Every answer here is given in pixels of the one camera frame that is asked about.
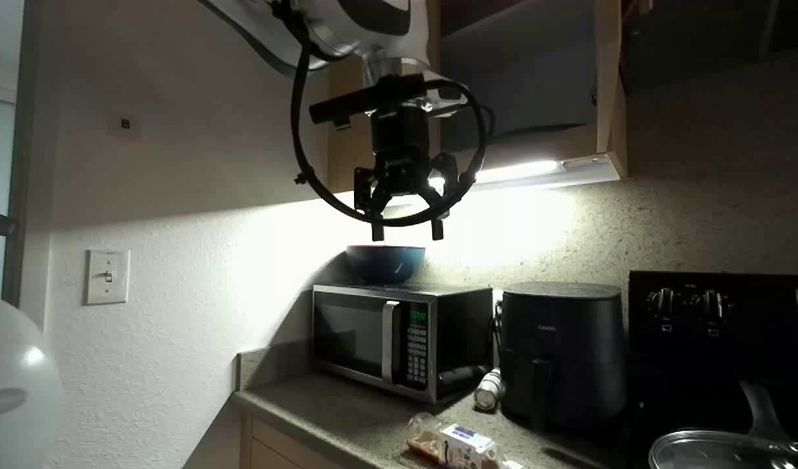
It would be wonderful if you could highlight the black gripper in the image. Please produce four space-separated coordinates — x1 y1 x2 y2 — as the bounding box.
354 104 461 244

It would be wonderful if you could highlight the small white shaker bottle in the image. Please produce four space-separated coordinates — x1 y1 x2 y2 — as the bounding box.
473 364 507 413

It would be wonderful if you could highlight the wooden base cabinet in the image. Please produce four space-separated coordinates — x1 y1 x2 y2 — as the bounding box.
238 412 350 469

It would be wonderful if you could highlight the dark teal bowl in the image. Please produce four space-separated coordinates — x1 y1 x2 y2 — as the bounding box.
341 241 427 287

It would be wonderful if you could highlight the stainless steel microwave oven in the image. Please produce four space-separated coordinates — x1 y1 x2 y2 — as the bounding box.
308 280 499 412

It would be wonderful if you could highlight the black air fryer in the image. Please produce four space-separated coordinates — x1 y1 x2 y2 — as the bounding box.
499 280 629 433

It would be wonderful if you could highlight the black kitchen stove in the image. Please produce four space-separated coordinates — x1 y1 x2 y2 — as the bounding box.
625 267 798 469

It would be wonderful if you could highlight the glass pan lid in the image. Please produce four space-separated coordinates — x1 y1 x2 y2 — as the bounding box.
647 425 798 469

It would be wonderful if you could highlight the black frying pan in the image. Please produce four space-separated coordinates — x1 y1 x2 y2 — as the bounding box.
647 377 798 469

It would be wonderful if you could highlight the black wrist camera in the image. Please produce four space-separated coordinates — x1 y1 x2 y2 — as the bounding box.
308 73 467 131

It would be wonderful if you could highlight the wooden wall cabinet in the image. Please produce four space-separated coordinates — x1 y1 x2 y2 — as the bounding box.
324 0 613 194

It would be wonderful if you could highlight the white light switch plate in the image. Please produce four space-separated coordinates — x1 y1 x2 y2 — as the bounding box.
83 246 132 308

